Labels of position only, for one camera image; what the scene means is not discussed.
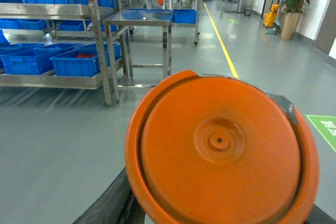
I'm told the yellow mop bucket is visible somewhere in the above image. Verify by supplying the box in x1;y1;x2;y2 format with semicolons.
263;4;279;28

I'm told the potted plant tan pot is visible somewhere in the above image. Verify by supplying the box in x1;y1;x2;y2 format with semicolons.
279;0;311;40

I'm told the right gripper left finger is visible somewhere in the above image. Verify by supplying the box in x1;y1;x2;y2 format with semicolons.
74;168;145;223

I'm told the steel shelf rack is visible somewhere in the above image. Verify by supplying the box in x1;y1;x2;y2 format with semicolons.
1;0;120;105

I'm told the steel work table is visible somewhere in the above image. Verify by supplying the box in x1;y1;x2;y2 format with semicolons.
103;9;173;92

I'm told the orange cylindrical cap 4680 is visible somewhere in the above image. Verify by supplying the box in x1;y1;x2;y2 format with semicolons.
125;70;319;223

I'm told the blue bin with red parts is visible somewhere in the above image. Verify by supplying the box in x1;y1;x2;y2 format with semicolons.
49;44;100;77

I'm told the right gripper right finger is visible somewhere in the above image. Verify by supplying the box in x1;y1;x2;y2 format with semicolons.
305;205;336;224

